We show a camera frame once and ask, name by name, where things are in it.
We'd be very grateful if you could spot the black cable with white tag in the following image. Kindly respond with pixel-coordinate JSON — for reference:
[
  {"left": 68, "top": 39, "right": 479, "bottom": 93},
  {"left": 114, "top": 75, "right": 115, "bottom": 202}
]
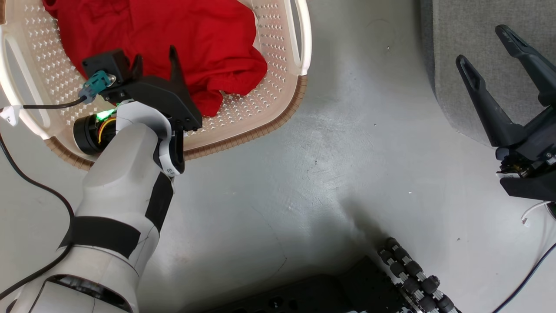
[{"left": 0, "top": 97, "right": 88, "bottom": 301}]

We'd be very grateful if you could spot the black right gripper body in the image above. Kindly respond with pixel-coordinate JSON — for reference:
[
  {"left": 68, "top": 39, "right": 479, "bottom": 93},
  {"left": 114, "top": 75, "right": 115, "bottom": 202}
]
[{"left": 495, "top": 106, "right": 556, "bottom": 203}]

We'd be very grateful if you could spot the teal cable connector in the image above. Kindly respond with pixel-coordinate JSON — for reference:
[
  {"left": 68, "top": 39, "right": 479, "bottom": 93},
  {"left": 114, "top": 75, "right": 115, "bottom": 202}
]
[{"left": 79, "top": 70, "right": 116, "bottom": 104}]

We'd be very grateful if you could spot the black roller wheel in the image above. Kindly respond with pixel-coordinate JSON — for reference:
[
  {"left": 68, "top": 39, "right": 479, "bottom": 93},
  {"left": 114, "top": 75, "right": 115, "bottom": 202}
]
[{"left": 377, "top": 237, "right": 462, "bottom": 313}]

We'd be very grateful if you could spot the white perforated laundry basket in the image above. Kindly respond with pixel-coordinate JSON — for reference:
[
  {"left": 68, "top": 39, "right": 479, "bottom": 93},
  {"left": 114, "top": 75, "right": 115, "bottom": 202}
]
[{"left": 0, "top": 0, "right": 312, "bottom": 171}]

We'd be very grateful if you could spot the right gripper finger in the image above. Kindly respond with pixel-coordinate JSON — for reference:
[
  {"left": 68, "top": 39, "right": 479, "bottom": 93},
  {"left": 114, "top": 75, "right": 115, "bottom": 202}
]
[
  {"left": 495, "top": 25, "right": 556, "bottom": 107},
  {"left": 455, "top": 54, "right": 526, "bottom": 148}
]

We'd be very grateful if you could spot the red and white garment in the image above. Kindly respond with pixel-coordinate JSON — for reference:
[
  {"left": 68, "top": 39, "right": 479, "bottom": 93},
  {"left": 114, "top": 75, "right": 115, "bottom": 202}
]
[{"left": 42, "top": 0, "right": 268, "bottom": 117}]

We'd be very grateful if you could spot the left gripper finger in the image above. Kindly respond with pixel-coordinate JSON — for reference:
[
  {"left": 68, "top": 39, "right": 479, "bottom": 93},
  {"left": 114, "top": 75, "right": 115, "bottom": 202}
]
[
  {"left": 168, "top": 45, "right": 192, "bottom": 94},
  {"left": 130, "top": 54, "right": 144, "bottom": 80}
]

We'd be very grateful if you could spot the thin dark cable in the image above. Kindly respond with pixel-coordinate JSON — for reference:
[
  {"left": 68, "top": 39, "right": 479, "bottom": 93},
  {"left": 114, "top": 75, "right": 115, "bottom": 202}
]
[{"left": 490, "top": 241, "right": 556, "bottom": 313}]

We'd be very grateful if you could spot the grey fabric sofa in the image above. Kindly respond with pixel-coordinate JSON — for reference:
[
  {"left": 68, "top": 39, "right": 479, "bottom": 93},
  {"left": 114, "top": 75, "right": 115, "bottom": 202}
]
[{"left": 419, "top": 0, "right": 556, "bottom": 148}]

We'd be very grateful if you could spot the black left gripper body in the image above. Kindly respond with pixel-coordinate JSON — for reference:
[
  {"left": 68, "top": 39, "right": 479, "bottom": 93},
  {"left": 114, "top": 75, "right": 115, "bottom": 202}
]
[{"left": 104, "top": 76, "right": 203, "bottom": 132}]

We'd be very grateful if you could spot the thin white cable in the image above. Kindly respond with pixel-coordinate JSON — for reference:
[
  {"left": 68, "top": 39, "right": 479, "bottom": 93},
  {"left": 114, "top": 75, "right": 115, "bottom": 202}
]
[{"left": 521, "top": 200, "right": 553, "bottom": 227}]

